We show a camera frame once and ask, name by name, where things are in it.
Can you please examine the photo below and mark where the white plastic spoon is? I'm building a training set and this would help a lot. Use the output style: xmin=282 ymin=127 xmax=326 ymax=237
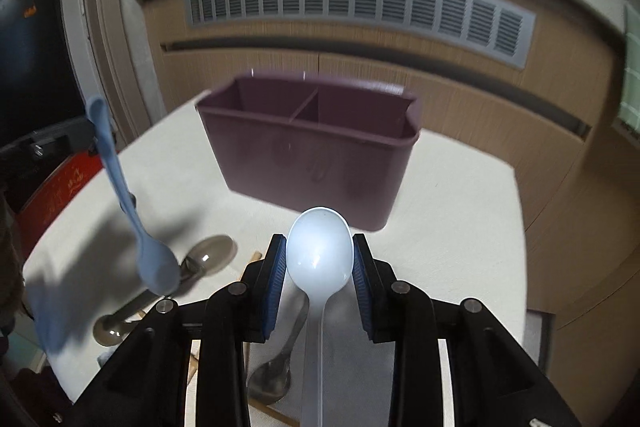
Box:
xmin=285 ymin=207 xmax=354 ymax=426

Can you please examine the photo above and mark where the smiley handle steel spoon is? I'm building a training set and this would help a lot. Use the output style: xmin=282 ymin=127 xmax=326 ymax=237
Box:
xmin=247 ymin=297 xmax=309 ymax=405

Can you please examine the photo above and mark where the blue plastic spoon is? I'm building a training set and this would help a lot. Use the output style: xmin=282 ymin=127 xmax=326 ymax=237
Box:
xmin=86 ymin=95 xmax=180 ymax=296

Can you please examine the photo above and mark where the wooden chopstick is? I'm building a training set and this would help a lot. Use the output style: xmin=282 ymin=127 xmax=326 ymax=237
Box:
xmin=247 ymin=398 xmax=299 ymax=427
xmin=186 ymin=251 xmax=264 ymax=385

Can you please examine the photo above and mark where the white tablecloth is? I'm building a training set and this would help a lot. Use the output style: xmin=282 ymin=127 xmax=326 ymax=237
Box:
xmin=24 ymin=102 xmax=527 ymax=426

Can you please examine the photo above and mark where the maroon plastic utensil holder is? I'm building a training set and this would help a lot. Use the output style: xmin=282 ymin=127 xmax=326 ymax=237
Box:
xmin=195 ymin=72 xmax=422 ymax=231

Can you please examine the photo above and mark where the grey ventilation grille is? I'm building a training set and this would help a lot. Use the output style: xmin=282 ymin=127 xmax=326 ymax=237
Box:
xmin=184 ymin=0 xmax=536 ymax=69

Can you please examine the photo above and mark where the green checked towel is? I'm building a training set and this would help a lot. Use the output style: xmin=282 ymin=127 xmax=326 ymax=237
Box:
xmin=614 ymin=4 xmax=640 ymax=147

